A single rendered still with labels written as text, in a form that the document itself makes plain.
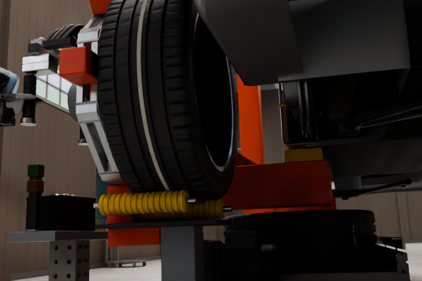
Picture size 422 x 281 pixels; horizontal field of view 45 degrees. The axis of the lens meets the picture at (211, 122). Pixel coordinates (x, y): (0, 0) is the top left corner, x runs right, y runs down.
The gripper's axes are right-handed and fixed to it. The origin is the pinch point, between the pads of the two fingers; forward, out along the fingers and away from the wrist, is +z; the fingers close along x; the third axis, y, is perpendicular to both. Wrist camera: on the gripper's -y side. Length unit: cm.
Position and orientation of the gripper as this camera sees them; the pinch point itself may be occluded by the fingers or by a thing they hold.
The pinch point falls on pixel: (35, 97)
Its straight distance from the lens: 157.7
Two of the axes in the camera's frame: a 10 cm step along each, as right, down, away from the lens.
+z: 9.7, -0.8, -2.3
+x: -2.4, -2.1, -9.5
